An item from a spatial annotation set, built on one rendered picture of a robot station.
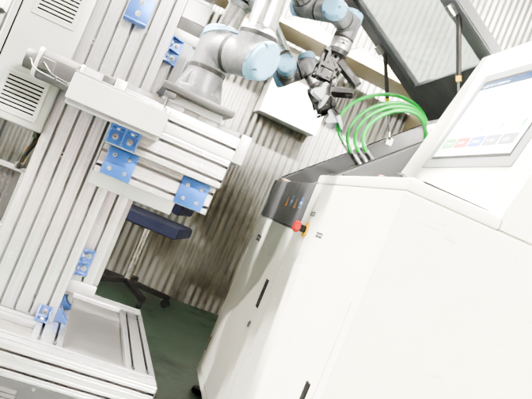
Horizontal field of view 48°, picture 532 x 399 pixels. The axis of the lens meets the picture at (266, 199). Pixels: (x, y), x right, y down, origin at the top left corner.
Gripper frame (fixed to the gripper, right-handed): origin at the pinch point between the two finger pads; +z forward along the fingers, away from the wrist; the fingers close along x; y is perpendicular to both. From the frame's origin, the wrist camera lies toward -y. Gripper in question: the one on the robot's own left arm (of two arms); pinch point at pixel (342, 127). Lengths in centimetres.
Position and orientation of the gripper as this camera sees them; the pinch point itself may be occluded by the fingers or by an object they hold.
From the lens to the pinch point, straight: 235.0
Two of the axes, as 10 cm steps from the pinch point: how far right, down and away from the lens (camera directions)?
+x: -1.0, -3.0, -9.5
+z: 3.3, 8.9, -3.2
